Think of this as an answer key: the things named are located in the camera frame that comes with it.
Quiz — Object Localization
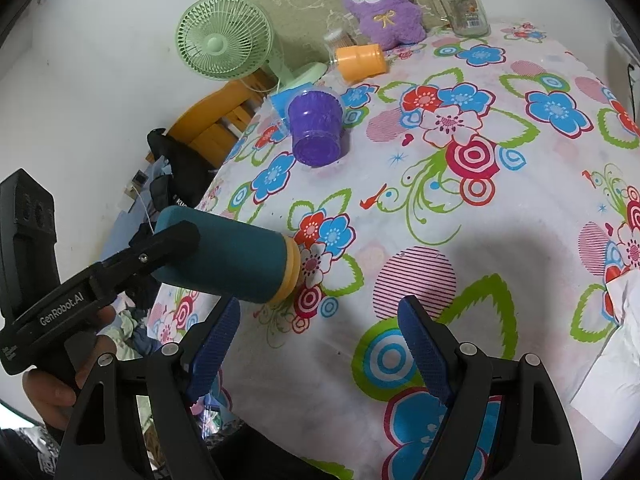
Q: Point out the floral tablecloth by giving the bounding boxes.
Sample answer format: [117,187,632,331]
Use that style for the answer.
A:
[147,20,640,480]

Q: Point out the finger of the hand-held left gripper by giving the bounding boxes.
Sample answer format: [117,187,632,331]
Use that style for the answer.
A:
[87,220,202,311]

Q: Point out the glass jar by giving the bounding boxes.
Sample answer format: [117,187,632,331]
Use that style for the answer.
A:
[429,0,491,39]

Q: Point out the orange plastic cup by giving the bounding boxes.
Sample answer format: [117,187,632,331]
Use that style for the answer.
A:
[334,43,389,85]

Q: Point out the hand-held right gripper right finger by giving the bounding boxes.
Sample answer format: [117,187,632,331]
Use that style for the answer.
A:
[397,294,583,480]

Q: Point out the person's left hand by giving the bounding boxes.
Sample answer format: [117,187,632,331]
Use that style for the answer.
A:
[22,305,118,432]

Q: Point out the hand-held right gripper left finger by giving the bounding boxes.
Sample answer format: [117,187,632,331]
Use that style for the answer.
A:
[54,296,242,480]

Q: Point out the clear plastic bottle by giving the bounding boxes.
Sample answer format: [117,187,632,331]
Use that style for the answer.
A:
[322,30,352,68]

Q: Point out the green desk fan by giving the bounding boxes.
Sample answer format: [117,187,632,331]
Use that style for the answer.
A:
[176,0,329,96]

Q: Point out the clear blue plastic cup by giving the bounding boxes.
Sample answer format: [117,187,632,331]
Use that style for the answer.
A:
[268,85,351,137]

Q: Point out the purple plush toy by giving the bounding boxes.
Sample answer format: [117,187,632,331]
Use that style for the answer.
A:
[340,0,427,51]

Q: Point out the black bag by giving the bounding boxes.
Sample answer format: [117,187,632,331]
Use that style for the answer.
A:
[146,128,217,212]

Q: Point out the pile of clothes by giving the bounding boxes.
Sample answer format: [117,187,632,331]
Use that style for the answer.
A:
[100,290,167,362]

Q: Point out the white paper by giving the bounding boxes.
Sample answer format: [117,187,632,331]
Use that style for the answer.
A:
[570,267,640,449]

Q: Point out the yellow wooden chair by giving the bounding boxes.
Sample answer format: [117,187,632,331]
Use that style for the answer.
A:
[167,67,281,169]

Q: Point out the teal cup with yellow rim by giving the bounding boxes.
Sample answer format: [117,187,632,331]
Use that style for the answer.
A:
[150,205,304,306]

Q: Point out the purple plastic cup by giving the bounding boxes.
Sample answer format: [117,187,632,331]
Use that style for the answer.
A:
[286,91,347,169]

